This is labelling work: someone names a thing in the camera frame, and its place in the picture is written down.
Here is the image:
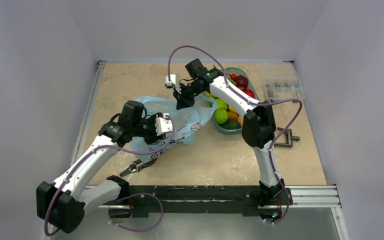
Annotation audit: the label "light blue plastic bag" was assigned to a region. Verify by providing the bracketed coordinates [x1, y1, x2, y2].
[129, 96, 218, 163]

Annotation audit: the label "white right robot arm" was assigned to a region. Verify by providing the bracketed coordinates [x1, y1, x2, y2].
[166, 58, 285, 204]

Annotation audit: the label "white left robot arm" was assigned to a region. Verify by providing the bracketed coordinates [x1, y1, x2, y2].
[36, 100, 174, 237]

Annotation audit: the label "green fake pear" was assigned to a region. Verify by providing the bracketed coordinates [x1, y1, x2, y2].
[215, 98, 228, 111]

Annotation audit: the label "green fake grapes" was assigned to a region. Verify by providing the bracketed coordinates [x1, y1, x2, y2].
[226, 74, 237, 86]

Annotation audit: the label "light green bumpy fake fruit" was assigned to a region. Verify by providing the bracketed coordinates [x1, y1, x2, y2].
[213, 109, 229, 125]

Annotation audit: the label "orange fake mandarin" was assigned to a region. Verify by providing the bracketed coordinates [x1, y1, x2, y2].
[227, 110, 239, 121]

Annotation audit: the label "dark red fake apple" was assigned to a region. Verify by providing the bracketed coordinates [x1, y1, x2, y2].
[234, 75, 249, 90]

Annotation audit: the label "dark green fake avocado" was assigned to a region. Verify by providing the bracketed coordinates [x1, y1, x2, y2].
[219, 119, 242, 130]

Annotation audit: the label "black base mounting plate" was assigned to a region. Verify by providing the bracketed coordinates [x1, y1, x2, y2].
[108, 184, 294, 220]

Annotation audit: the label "clear plastic screw box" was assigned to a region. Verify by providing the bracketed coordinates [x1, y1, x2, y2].
[263, 77, 306, 102]

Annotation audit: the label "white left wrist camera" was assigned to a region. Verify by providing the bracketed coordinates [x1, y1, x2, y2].
[155, 112, 174, 136]

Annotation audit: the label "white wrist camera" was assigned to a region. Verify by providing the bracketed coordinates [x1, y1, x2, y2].
[155, 112, 174, 136]
[164, 74, 177, 89]

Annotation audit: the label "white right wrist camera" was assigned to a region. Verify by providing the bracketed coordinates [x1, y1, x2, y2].
[164, 74, 177, 89]

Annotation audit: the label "black handled pliers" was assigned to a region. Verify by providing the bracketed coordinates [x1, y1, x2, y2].
[119, 159, 157, 177]

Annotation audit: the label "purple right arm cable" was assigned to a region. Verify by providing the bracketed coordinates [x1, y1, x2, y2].
[167, 45, 304, 226]

